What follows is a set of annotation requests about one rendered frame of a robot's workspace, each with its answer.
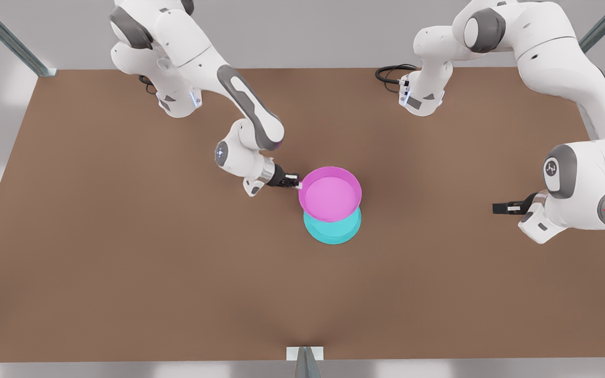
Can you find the pink plate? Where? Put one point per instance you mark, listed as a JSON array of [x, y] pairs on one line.
[[330, 195]]

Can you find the blue plate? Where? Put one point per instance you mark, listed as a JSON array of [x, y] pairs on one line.
[[332, 231]]

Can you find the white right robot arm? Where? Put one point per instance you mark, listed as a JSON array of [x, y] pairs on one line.
[[197, 58]]

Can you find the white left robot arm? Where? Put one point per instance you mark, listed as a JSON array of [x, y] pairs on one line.
[[554, 58]]

